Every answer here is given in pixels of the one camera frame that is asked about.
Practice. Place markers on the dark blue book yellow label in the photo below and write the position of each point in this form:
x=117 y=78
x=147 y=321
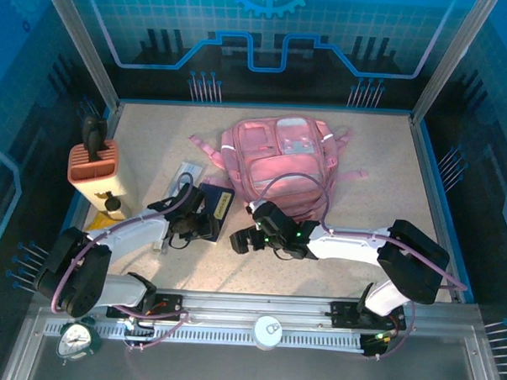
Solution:
x=221 y=201

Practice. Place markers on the clear plastic stationery pouch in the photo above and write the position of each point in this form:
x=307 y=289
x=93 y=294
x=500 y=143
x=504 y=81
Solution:
x=187 y=172

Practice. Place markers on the pink school backpack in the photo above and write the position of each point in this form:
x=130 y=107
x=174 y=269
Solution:
x=280 y=161

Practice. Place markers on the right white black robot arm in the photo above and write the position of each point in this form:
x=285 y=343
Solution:
x=410 y=260

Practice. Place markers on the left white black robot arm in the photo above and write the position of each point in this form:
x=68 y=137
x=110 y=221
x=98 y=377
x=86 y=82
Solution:
x=81 y=275

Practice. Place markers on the black round knob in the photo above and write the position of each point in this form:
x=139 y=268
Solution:
x=112 y=203

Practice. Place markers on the yellow plastic packet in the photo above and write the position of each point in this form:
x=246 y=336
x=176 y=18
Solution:
x=98 y=223

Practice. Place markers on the white round button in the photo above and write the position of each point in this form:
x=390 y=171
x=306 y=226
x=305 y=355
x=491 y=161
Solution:
x=267 y=333

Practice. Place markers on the orange cream knife block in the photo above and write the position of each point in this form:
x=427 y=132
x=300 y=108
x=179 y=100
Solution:
x=92 y=170

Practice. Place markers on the green alarm clock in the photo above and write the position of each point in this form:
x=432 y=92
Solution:
x=76 y=342

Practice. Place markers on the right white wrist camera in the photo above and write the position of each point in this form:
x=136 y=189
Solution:
x=251 y=207

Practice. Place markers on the aluminium front frame rail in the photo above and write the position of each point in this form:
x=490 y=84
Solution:
x=252 y=303

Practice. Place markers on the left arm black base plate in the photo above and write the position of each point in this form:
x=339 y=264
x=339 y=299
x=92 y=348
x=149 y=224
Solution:
x=170 y=306

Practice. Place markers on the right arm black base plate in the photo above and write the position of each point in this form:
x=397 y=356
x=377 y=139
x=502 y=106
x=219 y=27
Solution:
x=340 y=313

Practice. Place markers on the aluminium frame post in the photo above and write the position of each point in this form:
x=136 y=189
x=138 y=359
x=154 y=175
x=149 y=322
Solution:
x=85 y=44
x=452 y=60

